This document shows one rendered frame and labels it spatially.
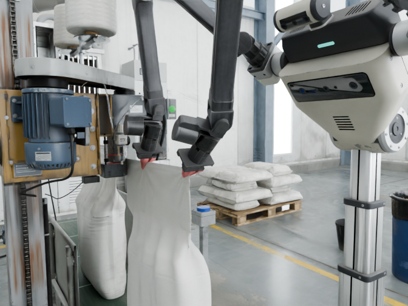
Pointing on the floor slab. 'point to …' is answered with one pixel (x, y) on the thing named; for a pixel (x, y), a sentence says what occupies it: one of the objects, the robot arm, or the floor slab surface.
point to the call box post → (204, 242)
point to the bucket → (340, 232)
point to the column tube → (36, 263)
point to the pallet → (221, 212)
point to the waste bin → (399, 234)
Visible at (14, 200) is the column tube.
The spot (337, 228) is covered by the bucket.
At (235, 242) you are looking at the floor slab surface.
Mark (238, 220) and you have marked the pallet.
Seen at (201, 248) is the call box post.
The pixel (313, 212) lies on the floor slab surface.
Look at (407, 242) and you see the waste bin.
